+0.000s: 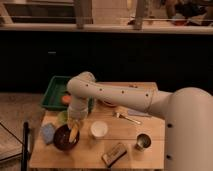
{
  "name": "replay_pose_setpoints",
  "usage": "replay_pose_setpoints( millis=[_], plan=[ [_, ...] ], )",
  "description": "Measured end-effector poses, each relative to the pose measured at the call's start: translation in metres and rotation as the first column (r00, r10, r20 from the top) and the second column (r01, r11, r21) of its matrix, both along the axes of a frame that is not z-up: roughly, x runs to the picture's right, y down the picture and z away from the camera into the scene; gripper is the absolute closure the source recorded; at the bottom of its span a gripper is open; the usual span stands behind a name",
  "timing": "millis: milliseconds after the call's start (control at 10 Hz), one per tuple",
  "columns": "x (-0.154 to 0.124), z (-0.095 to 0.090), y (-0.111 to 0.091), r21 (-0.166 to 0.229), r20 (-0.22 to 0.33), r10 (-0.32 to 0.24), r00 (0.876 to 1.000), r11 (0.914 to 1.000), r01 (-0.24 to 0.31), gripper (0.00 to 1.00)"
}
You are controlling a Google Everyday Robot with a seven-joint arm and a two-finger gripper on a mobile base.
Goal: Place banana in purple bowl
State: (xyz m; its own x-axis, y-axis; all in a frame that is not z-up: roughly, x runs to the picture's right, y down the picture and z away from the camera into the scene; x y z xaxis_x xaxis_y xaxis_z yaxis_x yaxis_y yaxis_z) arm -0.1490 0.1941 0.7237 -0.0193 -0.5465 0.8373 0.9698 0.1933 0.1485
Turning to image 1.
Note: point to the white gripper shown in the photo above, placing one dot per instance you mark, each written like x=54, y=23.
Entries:
x=77, y=110

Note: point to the yellow banana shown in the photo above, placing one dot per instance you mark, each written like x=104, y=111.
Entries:
x=74, y=128

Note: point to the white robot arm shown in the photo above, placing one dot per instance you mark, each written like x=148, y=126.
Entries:
x=187, y=112

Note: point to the dark purple bowl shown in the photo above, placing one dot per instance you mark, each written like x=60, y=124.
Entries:
x=61, y=138

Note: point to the orange fruit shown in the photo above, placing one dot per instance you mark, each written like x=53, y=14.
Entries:
x=66, y=99

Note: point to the green cup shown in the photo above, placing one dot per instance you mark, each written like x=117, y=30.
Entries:
x=62, y=117

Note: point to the green tray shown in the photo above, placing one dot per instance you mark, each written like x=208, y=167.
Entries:
x=52, y=99

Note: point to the white cup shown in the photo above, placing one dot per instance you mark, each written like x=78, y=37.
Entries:
x=99, y=129

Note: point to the red rimmed plate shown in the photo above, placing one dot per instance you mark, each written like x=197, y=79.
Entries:
x=108, y=104

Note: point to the gold spoon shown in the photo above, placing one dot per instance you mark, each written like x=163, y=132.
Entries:
x=119, y=115

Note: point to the grey cloth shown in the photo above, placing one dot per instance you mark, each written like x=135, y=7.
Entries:
x=137, y=113

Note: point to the brown rectangular box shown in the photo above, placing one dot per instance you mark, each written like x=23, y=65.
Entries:
x=114, y=154

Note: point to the black stand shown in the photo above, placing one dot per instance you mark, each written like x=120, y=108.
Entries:
x=25, y=146

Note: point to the metal cup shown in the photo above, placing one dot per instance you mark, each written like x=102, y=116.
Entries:
x=143, y=141

